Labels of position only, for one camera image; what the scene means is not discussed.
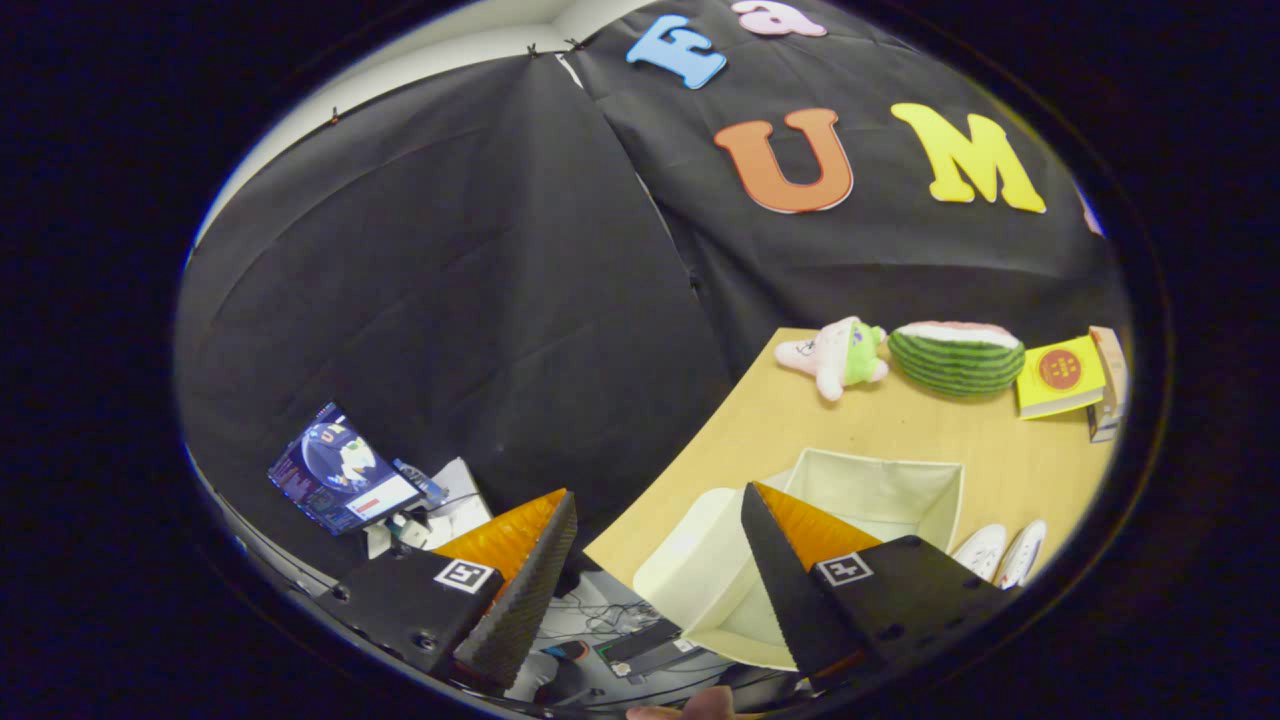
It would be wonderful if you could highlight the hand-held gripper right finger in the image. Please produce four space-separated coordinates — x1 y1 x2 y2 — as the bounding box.
740 481 1013 693

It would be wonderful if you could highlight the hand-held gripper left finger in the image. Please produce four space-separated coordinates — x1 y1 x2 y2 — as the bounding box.
316 487 579 693

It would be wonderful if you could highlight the grey-green fabric storage box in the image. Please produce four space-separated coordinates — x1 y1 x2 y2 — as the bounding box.
632 448 966 671

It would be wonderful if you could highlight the white canvas shoe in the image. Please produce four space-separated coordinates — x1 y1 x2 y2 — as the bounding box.
1000 518 1048 589
952 523 1009 581

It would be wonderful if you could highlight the white cardboard box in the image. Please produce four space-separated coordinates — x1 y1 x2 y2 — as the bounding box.
365 457 493 559

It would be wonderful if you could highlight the black electronic device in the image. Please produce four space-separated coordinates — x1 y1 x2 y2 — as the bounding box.
595 620 701 681

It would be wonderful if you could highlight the blue packet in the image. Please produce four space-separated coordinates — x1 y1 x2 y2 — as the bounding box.
393 458 448 511

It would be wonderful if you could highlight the colourful display screen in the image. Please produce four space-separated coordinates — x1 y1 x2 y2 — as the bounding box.
268 402 424 536

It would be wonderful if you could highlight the pink and green plush toy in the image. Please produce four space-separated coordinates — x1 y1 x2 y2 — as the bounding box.
774 316 890 402

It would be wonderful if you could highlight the watermelon slice plush toy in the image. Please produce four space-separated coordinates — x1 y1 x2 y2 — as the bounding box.
888 321 1027 398

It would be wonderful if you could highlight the yellow book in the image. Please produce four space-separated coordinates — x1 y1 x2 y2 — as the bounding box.
1017 335 1106 419

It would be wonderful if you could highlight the beige book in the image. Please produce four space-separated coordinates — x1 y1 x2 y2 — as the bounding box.
1088 326 1129 411

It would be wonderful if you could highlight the tangle of black cables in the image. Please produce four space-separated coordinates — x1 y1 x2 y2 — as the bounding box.
555 592 656 643

